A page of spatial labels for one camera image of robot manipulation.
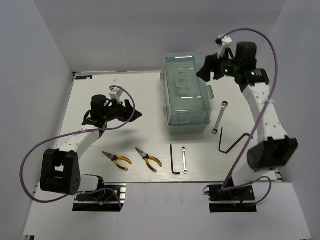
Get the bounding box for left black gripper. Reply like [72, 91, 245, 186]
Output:
[103, 97, 143, 123]

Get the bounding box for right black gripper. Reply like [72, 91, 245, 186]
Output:
[195, 48, 240, 83]

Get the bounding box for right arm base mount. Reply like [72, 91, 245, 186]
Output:
[203, 184, 257, 213]

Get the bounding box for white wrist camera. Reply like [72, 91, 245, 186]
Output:
[215, 34, 233, 58]
[109, 86, 124, 103]

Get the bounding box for small brown hex key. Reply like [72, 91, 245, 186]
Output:
[169, 143, 181, 175]

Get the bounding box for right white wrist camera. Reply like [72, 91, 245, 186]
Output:
[215, 34, 233, 58]

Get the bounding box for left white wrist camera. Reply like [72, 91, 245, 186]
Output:
[109, 86, 124, 103]

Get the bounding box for blue label sticker left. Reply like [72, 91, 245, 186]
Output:
[75, 75, 93, 80]

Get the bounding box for green plastic toolbox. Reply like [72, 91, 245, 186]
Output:
[160, 52, 213, 135]

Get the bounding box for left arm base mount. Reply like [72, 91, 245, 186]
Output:
[72, 183, 127, 213]

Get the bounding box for large silver ratchet wrench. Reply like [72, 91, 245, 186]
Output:
[211, 101, 229, 135]

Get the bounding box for small silver ratchet wrench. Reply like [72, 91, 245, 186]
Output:
[181, 146, 188, 174]

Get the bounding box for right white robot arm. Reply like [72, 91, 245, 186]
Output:
[196, 39, 298, 200]

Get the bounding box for yellow handled pliers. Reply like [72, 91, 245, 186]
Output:
[135, 147, 163, 173]
[102, 151, 132, 172]

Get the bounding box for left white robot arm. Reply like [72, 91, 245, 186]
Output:
[40, 94, 143, 200]

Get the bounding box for large brown hex key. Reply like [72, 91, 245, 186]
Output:
[218, 128, 250, 155]

